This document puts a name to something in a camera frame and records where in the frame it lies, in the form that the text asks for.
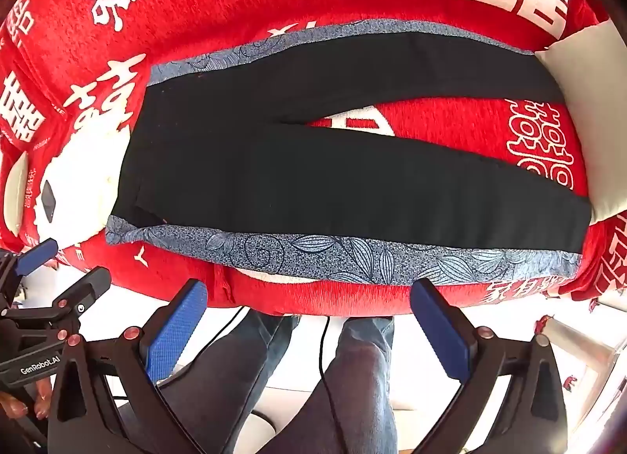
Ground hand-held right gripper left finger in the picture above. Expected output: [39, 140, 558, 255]
[46, 279, 209, 454]

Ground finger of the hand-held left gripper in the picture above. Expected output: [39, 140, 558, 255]
[0, 237, 60, 310]
[46, 266, 112, 320]

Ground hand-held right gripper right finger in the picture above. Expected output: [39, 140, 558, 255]
[410, 279, 570, 454]

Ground black shorts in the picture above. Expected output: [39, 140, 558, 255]
[104, 20, 594, 287]

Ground person's left hand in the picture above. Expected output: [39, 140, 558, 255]
[0, 376, 54, 421]

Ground person's left leg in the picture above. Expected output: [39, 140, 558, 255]
[118, 309, 302, 454]

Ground person's leg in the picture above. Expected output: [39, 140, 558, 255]
[257, 316, 397, 454]
[118, 309, 302, 454]

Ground person's right leg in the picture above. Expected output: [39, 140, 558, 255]
[257, 316, 397, 454]

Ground white furniture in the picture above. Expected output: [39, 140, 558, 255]
[534, 307, 627, 435]

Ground white pillow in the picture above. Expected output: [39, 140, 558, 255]
[534, 20, 627, 227]

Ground black cable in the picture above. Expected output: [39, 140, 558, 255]
[318, 316, 350, 454]

